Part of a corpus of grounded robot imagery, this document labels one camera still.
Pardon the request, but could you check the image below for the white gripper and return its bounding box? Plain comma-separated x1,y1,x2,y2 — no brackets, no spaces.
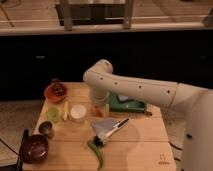
89,88,110,117

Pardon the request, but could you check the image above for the red apple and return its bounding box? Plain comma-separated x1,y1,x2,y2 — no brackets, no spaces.
93,106,103,117

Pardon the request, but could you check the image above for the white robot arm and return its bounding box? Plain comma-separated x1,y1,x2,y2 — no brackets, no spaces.
83,59,213,171

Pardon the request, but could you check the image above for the white paper cup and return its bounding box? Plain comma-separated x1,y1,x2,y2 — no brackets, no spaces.
70,105,87,122

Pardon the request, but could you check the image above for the green plastic cup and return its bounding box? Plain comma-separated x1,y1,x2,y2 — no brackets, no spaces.
45,107,60,123

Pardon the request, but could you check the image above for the small metal cup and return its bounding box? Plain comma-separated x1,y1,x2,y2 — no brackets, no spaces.
38,121,54,138

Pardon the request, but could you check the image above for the grey cloth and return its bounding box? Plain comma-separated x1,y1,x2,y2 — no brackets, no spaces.
91,118,117,137

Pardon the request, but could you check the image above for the blue sponge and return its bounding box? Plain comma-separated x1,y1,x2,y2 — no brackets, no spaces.
118,95,130,102

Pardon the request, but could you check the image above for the green plastic tray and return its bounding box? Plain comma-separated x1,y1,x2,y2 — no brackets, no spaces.
108,93,147,113

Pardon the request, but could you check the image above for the green chili pepper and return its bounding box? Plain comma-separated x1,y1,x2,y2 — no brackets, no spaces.
87,140,103,171

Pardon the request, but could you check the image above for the yellow banana piece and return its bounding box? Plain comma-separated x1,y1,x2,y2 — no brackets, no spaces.
62,101,69,121

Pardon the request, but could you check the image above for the dark grape bunch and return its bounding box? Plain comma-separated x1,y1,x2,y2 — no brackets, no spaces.
52,79,65,96

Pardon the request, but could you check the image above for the orange bowl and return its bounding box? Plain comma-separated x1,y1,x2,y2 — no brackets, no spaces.
44,84,67,103

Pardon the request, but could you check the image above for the dark red bowl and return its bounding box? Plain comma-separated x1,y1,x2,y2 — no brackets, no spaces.
19,134,49,164

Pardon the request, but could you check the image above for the black spoon handle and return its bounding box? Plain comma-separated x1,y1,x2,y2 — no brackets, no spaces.
15,128,30,171

